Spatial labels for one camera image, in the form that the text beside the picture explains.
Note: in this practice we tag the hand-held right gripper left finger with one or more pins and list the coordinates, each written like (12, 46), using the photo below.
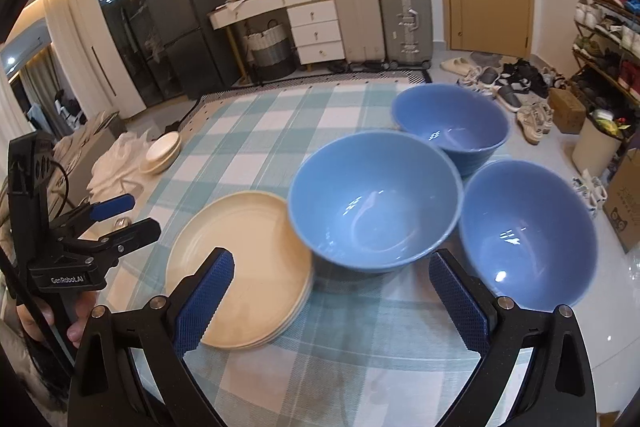
(205, 307)

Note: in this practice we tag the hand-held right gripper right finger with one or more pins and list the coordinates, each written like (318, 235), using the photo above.
(460, 302)

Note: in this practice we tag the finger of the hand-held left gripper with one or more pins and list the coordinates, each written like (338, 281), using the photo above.
(135, 232)
(112, 207)

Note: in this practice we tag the cream plate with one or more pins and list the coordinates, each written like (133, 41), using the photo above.
(240, 257)
(303, 300)
(286, 329)

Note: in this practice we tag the blue bowl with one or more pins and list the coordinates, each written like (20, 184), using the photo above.
(525, 232)
(450, 122)
(375, 207)

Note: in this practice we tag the person's left hand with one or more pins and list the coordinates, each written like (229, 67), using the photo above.
(79, 332)

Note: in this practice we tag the pale checked cloth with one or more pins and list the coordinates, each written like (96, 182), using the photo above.
(156, 197)

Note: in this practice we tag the small cream bowl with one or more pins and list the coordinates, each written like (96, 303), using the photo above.
(164, 146)

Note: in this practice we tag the large cardboard box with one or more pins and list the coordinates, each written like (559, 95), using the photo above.
(625, 202)

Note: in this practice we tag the black glass cabinet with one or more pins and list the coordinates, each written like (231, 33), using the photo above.
(125, 7)

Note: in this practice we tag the grey fridge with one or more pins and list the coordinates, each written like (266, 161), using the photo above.
(190, 22)

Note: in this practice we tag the white trash bin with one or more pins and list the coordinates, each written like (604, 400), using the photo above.
(595, 147)

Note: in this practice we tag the small brown carton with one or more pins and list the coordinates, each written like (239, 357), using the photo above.
(567, 109)

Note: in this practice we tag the woven laundry basket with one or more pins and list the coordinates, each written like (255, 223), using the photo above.
(270, 52)

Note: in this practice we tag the scattered shoes and slippers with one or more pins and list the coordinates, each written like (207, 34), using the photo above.
(505, 82)

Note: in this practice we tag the white vanity desk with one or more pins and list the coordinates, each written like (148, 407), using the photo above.
(315, 27)

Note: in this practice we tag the metal shoe rack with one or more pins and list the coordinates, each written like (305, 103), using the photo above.
(582, 52)

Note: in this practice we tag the silver suitcase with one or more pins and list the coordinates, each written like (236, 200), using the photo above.
(404, 17)

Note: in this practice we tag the beige suitcase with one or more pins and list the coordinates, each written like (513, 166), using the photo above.
(357, 17)

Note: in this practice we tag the group of racked shoes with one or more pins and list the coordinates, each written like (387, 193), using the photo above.
(615, 27)

